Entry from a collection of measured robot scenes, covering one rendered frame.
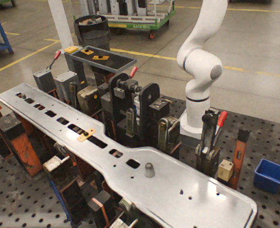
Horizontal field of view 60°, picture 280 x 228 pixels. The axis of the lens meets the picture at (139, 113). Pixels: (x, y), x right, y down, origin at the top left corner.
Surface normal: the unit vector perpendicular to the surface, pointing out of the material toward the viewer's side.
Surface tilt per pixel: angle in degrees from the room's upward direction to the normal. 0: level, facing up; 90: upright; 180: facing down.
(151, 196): 0
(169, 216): 0
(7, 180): 0
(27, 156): 90
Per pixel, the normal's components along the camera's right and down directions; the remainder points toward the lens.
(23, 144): 0.76, 0.33
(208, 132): -0.66, 0.39
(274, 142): -0.10, -0.79
